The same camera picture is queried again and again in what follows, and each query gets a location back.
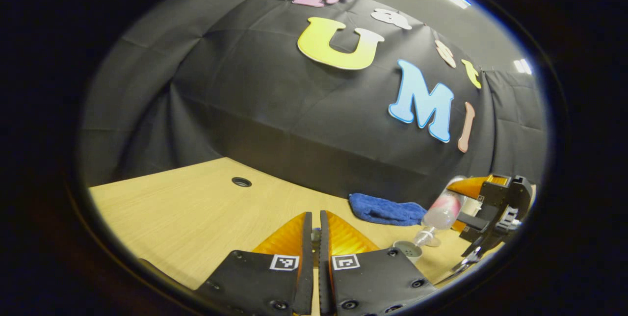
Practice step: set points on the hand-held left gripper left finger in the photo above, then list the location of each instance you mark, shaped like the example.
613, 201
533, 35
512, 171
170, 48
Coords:
306, 276

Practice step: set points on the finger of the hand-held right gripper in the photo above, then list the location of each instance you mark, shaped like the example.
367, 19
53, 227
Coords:
493, 193
478, 223

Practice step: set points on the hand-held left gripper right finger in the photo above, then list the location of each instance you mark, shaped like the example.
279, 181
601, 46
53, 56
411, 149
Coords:
324, 281

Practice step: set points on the clear plastic water bottle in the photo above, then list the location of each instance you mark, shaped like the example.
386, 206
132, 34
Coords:
441, 213

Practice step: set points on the white toaster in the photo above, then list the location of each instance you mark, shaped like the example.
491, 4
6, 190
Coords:
473, 206

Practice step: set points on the blue towel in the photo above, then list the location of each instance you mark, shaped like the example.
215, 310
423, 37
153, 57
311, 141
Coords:
385, 210

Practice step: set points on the small ceiling light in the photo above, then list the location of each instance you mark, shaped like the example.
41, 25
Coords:
522, 66

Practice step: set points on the black backdrop cloth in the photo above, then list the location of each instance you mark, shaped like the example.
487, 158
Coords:
294, 110

